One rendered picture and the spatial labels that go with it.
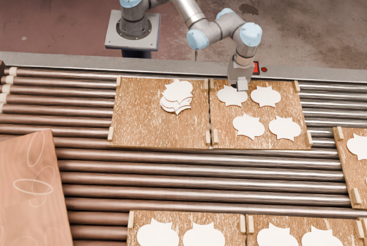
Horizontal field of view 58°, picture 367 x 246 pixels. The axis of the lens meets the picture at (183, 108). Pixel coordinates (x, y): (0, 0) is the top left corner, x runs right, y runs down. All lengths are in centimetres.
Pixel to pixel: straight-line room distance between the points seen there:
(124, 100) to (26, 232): 63
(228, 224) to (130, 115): 59
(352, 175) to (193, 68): 82
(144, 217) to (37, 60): 91
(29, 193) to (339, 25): 306
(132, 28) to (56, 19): 165
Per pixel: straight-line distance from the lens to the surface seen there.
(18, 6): 357
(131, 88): 151
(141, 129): 139
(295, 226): 133
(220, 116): 144
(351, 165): 152
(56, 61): 171
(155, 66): 161
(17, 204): 125
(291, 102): 157
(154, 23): 186
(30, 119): 154
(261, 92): 155
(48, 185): 124
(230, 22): 125
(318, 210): 140
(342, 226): 140
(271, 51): 308
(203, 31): 120
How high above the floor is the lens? 215
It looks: 57 degrees down
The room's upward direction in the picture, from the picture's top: 5 degrees clockwise
